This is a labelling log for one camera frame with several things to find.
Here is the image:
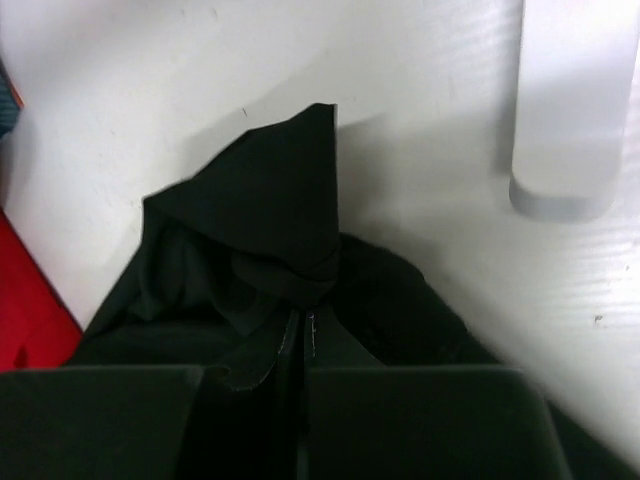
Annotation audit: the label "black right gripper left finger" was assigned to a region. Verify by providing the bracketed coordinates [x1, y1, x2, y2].
[0, 309, 304, 480]

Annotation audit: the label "black trousers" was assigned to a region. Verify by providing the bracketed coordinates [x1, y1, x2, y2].
[70, 104, 637, 479]

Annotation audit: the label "colourful patterned shorts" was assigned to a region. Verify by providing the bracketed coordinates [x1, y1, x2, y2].
[0, 63, 24, 139]

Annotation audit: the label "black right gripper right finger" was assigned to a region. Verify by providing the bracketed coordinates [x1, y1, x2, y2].
[302, 307, 574, 480]

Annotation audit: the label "red jacket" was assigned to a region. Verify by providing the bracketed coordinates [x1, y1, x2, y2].
[1, 215, 82, 372]

